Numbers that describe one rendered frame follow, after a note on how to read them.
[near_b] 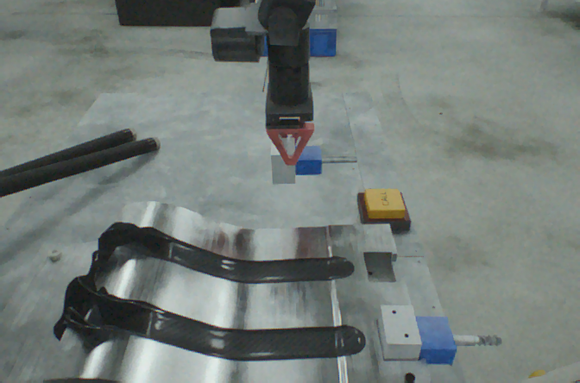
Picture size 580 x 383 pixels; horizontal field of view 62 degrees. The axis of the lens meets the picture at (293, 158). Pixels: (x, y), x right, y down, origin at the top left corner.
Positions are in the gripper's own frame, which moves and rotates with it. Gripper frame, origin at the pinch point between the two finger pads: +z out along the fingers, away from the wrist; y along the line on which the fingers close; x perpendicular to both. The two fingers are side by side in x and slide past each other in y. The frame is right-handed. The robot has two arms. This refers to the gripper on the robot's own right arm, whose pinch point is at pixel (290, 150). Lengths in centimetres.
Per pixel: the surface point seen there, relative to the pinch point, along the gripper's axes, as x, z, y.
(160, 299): -14.8, 2.9, 25.8
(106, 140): -37.6, 11.1, -22.9
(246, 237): -6.4, 6.8, 11.8
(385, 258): 12.5, 7.6, 15.5
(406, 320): 12.1, 3.7, 28.6
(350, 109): 14.9, 15.4, -42.8
